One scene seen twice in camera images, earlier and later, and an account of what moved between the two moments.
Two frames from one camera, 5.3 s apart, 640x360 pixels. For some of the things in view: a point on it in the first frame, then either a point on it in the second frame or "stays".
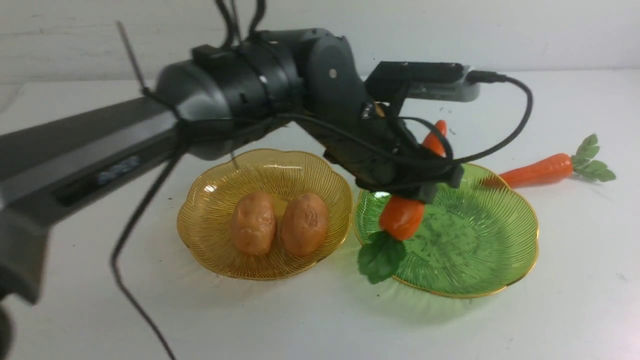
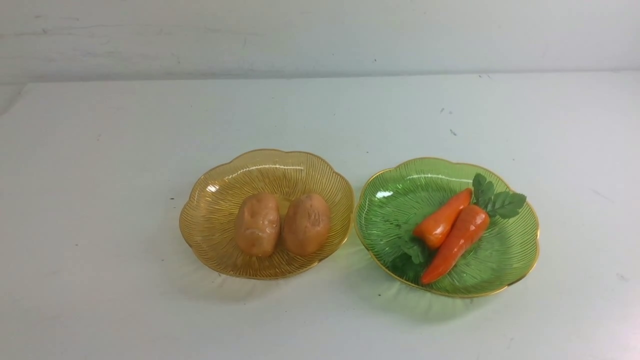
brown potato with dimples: (253, 221) stays
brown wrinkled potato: (303, 224) stays
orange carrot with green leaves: (382, 255) to (429, 233)
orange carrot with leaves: (583, 163) to (471, 226)
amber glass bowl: (206, 210) stays
